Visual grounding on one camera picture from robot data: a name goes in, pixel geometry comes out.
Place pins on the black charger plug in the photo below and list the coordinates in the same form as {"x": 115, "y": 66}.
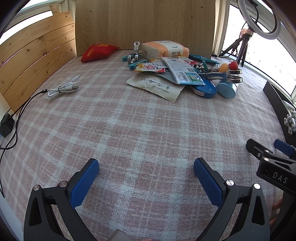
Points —
{"x": 5, "y": 125}

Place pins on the teal clothes peg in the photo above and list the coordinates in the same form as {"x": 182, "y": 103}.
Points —
{"x": 204, "y": 64}
{"x": 133, "y": 66}
{"x": 125, "y": 58}

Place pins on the grey foil packet white label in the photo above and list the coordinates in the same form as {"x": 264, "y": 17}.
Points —
{"x": 179, "y": 66}

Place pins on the large metal clip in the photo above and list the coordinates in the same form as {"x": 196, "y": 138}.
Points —
{"x": 215, "y": 75}

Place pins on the person's right hand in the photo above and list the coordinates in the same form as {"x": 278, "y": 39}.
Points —
{"x": 276, "y": 205}

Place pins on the red pouch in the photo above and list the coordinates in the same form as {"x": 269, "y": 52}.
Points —
{"x": 97, "y": 53}

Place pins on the orange white tissue pack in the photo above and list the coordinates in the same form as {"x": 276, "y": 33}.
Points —
{"x": 159, "y": 49}

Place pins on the pink paper tag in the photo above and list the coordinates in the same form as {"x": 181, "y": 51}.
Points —
{"x": 247, "y": 32}

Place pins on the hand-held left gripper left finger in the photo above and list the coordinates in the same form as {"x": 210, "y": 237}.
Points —
{"x": 84, "y": 183}

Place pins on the white sunscreen tube blue cap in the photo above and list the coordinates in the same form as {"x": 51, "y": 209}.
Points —
{"x": 226, "y": 89}

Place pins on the blue white barcode packet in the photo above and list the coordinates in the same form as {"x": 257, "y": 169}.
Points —
{"x": 188, "y": 78}

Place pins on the black container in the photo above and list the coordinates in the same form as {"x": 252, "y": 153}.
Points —
{"x": 275, "y": 99}

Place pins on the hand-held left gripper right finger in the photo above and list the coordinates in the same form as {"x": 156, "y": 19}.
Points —
{"x": 208, "y": 183}

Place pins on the grey sachet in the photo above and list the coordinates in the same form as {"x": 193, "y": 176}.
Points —
{"x": 158, "y": 63}

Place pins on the wooden slat board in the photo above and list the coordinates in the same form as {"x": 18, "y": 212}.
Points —
{"x": 34, "y": 58}

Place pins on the blue round case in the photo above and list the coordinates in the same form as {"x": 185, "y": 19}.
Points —
{"x": 205, "y": 89}

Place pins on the small red yellow toy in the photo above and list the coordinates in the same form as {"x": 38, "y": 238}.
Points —
{"x": 233, "y": 65}

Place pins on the light wooden panel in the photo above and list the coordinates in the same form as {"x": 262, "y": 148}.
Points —
{"x": 138, "y": 20}

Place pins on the metal spoon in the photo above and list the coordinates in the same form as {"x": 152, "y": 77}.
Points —
{"x": 235, "y": 77}

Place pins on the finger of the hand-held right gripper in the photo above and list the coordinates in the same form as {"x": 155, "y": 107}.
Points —
{"x": 283, "y": 146}
{"x": 255, "y": 148}

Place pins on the beige paper pouch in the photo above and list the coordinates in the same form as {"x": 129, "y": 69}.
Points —
{"x": 152, "y": 87}

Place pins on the orange white sachet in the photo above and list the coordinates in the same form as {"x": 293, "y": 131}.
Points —
{"x": 148, "y": 67}

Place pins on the black tripod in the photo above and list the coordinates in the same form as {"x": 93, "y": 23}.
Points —
{"x": 244, "y": 51}

